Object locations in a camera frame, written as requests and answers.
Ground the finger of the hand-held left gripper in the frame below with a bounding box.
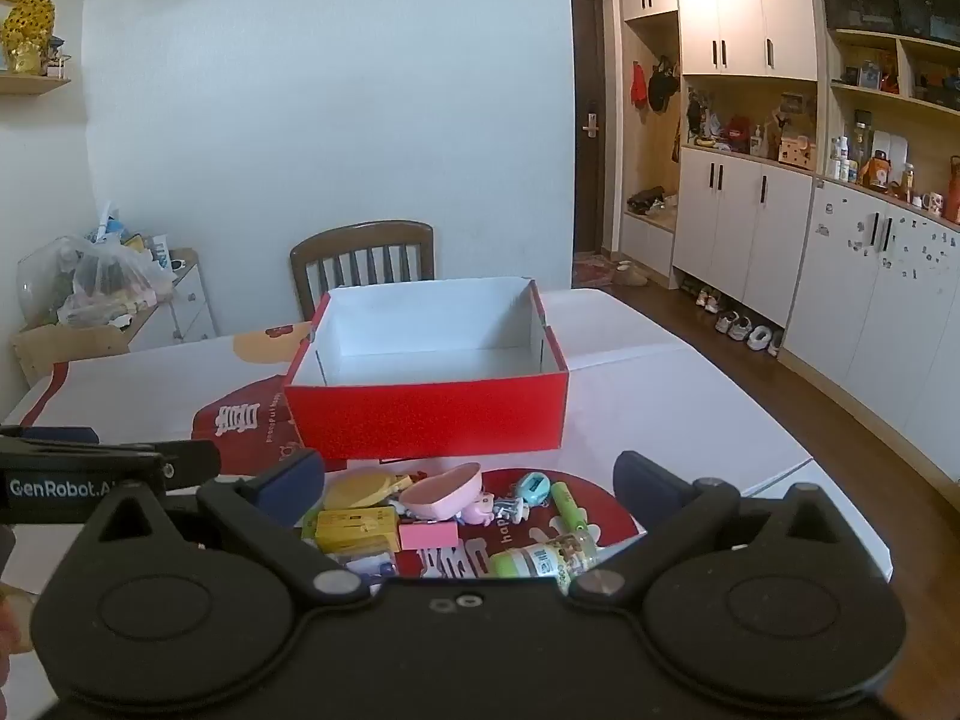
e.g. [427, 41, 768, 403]
[161, 441, 221, 492]

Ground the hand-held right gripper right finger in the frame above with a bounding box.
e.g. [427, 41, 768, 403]
[568, 451, 856, 605]

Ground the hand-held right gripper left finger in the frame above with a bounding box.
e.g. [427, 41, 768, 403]
[84, 448, 372, 607]

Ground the yellow card pack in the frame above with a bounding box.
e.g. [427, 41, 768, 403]
[313, 506, 400, 554]

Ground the green marker tube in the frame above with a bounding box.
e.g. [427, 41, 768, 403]
[551, 481, 593, 541]

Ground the jar with green lid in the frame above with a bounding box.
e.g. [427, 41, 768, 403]
[489, 532, 601, 580]

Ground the pink block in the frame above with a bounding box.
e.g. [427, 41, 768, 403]
[397, 523, 460, 550]

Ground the red cardboard box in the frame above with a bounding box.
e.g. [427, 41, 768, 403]
[283, 277, 571, 462]

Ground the pink heart dish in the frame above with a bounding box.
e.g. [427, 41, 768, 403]
[400, 463, 483, 520]

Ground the white drawer cabinet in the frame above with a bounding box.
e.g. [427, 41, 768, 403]
[124, 247, 218, 352]

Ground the clear plastic bag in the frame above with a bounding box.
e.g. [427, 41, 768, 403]
[56, 234, 175, 327]

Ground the white shoe bench cabinet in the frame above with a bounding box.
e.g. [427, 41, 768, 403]
[621, 210, 676, 287]

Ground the dark wooden chair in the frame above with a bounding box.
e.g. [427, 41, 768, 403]
[289, 220, 436, 322]

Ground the white lower cabinet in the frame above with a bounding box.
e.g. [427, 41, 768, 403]
[671, 146, 815, 316]

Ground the large white sticker cabinet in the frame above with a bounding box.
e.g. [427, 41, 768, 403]
[780, 180, 960, 482]

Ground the dark door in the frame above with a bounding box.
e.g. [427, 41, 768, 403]
[570, 0, 622, 256]

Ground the gold flower ornament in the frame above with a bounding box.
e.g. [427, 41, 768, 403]
[0, 0, 57, 76]

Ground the white upper cabinet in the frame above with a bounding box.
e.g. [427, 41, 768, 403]
[675, 0, 818, 82]

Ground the wooden wall shelf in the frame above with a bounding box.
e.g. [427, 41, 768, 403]
[0, 73, 72, 97]

